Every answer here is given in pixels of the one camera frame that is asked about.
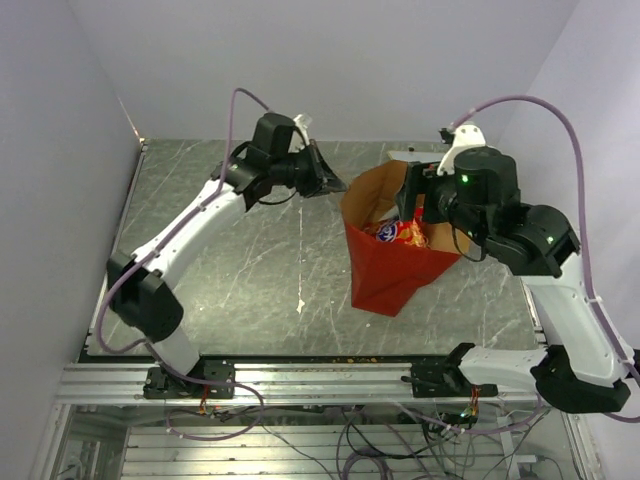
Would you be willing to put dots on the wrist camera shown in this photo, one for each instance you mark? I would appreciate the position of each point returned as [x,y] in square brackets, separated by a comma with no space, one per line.
[300,136]
[464,137]

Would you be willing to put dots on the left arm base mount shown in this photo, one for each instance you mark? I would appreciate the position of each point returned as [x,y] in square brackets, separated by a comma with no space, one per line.
[211,379]

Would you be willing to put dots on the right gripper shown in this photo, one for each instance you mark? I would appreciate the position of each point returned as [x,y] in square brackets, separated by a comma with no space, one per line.
[421,178]

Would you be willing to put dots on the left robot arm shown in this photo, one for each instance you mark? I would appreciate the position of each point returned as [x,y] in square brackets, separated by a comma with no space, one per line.
[140,286]

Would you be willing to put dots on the aluminium frame rail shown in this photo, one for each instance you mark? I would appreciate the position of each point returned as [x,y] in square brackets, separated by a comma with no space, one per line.
[278,384]

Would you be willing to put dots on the small whiteboard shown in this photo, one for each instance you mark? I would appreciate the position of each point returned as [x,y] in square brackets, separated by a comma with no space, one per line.
[415,156]

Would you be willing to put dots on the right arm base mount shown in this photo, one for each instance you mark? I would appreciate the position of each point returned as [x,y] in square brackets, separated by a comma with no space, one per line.
[440,376]

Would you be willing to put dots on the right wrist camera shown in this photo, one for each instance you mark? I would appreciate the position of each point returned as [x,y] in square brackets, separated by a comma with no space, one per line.
[464,137]

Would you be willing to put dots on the red paper bag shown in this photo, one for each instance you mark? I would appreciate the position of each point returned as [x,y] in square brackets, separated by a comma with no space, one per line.
[384,276]

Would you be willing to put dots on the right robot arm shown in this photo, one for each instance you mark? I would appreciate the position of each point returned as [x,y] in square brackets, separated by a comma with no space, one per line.
[579,370]

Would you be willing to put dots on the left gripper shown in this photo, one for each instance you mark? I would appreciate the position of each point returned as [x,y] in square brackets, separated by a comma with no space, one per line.
[322,179]

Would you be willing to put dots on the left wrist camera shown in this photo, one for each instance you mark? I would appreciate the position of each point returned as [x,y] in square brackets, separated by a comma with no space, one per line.
[300,136]

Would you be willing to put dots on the red candy snack bag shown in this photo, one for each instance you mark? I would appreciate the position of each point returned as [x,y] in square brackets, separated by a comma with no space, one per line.
[394,230]

